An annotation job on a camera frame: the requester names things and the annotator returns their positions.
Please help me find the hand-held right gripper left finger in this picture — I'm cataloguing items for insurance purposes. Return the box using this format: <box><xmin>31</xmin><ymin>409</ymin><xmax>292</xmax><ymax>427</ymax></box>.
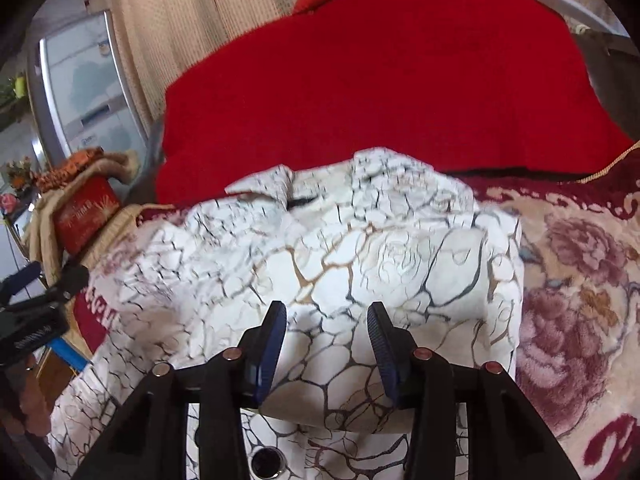
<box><xmin>75</xmin><ymin>301</ymin><xmax>288</xmax><ymax>480</ymax></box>

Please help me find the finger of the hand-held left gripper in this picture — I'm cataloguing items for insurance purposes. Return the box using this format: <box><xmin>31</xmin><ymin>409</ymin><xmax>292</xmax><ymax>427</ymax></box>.
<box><xmin>47</xmin><ymin>263</ymin><xmax>91</xmax><ymax>306</ymax></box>
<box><xmin>0</xmin><ymin>261</ymin><xmax>42</xmax><ymax>297</ymax></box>

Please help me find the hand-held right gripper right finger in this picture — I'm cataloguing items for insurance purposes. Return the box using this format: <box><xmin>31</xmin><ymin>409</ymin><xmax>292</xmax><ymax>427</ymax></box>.
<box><xmin>366</xmin><ymin>302</ymin><xmax>582</xmax><ymax>480</ymax></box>

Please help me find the white vein-patterned garment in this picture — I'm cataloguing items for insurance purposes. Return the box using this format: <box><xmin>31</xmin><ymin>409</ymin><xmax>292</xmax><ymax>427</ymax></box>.
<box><xmin>47</xmin><ymin>147</ymin><xmax>526</xmax><ymax>480</ymax></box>

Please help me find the red gift box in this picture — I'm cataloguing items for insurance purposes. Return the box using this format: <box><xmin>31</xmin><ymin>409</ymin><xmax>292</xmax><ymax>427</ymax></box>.
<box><xmin>52</xmin><ymin>177</ymin><xmax>121</xmax><ymax>256</ymax></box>

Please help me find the orange artificial flower bouquet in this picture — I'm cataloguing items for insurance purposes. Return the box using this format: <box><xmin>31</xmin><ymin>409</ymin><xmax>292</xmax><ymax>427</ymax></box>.
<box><xmin>2</xmin><ymin>156</ymin><xmax>46</xmax><ymax>193</ymax></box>

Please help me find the orange patterned cloth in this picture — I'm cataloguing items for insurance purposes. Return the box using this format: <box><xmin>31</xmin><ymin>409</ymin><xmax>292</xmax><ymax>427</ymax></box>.
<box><xmin>32</xmin><ymin>147</ymin><xmax>106</xmax><ymax>193</ymax></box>

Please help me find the green plant with yellow fruit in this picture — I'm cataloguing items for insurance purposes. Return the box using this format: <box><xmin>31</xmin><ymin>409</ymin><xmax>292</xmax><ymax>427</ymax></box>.
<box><xmin>0</xmin><ymin>74</ymin><xmax>31</xmax><ymax>128</ymax></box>

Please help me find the silver refrigerator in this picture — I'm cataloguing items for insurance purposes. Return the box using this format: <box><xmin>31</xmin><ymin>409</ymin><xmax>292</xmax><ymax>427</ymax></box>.
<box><xmin>27</xmin><ymin>10</ymin><xmax>151</xmax><ymax>166</ymax></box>

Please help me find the floral plush blanket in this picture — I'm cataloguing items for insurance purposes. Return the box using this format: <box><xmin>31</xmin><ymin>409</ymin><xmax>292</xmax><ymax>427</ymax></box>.
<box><xmin>75</xmin><ymin>140</ymin><xmax>640</xmax><ymax>480</ymax></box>

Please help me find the red blanket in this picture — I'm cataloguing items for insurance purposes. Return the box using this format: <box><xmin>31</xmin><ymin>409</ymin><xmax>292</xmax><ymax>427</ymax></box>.
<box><xmin>155</xmin><ymin>0</ymin><xmax>633</xmax><ymax>208</ymax></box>

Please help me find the beige dotted curtain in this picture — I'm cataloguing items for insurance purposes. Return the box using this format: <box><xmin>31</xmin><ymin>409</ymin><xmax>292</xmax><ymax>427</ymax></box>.
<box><xmin>82</xmin><ymin>0</ymin><xmax>576</xmax><ymax>133</ymax></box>

